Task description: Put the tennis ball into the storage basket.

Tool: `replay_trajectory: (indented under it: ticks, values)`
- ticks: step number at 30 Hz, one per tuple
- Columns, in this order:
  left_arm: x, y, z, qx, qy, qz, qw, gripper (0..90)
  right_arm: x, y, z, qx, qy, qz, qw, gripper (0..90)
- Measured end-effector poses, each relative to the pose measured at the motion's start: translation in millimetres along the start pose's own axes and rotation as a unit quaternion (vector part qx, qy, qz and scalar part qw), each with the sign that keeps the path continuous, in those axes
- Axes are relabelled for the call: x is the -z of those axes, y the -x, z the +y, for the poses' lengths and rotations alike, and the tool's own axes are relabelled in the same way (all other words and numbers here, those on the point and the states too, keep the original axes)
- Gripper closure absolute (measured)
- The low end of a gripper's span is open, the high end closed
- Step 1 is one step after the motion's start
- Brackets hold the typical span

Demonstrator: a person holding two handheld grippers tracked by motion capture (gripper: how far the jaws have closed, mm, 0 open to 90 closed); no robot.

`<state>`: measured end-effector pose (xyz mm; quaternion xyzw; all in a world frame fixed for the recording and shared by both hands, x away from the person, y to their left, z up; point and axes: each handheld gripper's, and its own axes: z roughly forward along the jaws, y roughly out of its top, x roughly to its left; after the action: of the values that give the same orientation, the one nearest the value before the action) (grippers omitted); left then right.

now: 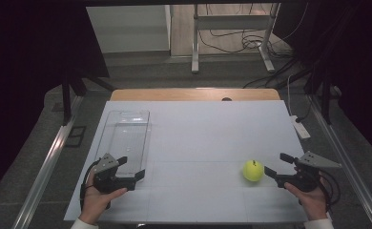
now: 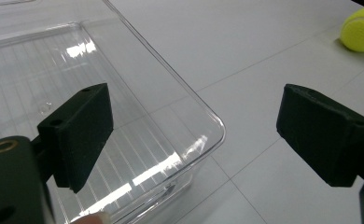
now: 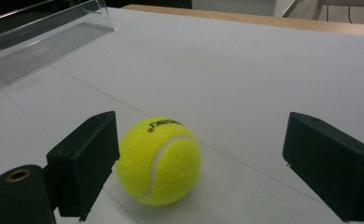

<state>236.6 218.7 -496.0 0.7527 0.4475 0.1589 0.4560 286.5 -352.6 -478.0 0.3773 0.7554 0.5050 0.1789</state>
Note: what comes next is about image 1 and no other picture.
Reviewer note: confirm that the person's left hand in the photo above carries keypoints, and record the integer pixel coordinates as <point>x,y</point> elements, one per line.
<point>95,200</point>

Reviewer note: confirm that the white board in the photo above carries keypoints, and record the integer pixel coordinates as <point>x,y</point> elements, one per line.
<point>200,143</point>

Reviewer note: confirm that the yellow-green tennis ball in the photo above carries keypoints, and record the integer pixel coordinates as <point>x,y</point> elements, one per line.
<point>253,171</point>

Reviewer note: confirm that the clear plastic container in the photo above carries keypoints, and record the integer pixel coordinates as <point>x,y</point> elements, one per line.
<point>127,136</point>

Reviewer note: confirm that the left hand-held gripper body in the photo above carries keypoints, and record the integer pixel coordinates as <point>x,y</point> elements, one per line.
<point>106,163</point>

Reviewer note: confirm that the aluminium rail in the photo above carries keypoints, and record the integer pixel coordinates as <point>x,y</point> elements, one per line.
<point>349,171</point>
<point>44,171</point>

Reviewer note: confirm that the wooden table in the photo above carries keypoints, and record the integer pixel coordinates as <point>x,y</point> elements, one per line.
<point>174,94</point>

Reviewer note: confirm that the white cabinet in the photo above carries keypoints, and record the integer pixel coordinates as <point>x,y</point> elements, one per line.
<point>127,28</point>

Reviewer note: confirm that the person's right hand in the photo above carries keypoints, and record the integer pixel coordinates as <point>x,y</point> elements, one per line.
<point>311,202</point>

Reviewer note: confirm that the dark round table grommet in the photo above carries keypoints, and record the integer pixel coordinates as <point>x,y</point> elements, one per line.
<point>226,99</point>

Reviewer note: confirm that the grey metal desk frame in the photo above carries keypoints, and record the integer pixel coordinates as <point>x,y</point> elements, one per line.
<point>230,22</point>

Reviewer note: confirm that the white power strip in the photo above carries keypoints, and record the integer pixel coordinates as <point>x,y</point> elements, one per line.
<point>300,128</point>

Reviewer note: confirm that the black metal stand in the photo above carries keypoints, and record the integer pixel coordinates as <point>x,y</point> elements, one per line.
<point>67,101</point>
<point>326,101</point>

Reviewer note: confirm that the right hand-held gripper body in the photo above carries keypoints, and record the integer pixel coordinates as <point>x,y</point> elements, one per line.
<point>305,178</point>

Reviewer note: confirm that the black curtain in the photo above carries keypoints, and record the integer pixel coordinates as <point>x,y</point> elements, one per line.
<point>359,63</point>
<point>25,79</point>

